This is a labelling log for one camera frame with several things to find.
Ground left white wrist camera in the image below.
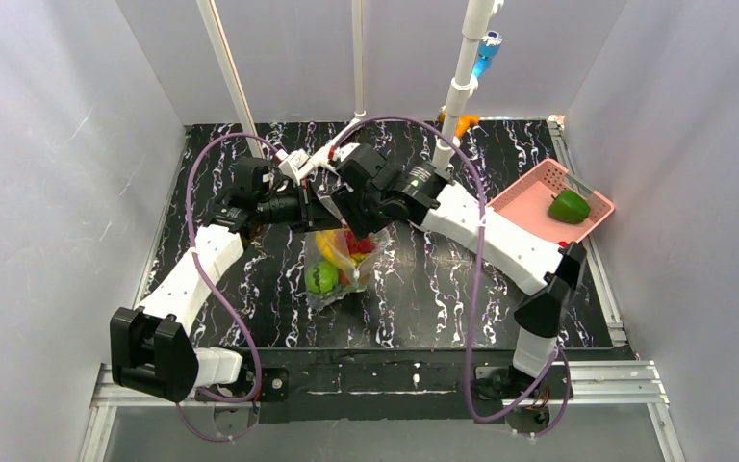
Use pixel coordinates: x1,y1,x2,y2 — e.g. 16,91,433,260
275,149,313,185

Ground orange toy carrot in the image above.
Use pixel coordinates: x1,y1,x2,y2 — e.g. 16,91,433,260
338,270,351,286

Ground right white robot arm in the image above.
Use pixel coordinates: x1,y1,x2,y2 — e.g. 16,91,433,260
329,143,587,378

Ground green toy bell pepper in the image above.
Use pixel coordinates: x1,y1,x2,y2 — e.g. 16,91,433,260
548,190,591,224

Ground white pvc pipe frame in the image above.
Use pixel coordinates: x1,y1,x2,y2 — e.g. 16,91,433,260
196,1,504,167

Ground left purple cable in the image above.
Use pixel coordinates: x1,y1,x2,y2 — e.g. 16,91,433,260
174,132,282,444

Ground red toy grapes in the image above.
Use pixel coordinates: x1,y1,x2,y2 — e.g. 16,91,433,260
344,230,375,256

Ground pink plastic basket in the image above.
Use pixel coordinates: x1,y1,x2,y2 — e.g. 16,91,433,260
488,159,615,244

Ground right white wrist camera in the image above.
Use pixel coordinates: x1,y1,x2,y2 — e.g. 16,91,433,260
327,142,360,166

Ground clear polka dot zip bag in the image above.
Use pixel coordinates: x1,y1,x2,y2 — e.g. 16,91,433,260
303,196,391,312

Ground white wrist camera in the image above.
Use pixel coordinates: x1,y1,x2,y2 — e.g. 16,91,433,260
327,142,360,166
275,149,313,185

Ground orange object at back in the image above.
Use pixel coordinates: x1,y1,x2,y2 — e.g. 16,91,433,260
438,109,480,139

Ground yellow toy banana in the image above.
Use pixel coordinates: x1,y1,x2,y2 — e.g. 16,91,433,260
315,230,342,266

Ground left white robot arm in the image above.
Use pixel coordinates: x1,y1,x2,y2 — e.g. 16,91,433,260
110,150,341,402

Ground green toy watermelon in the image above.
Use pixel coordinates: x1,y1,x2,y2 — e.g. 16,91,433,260
304,260,340,295

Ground blue hanging bottle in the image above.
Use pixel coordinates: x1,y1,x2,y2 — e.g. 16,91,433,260
472,31,503,80

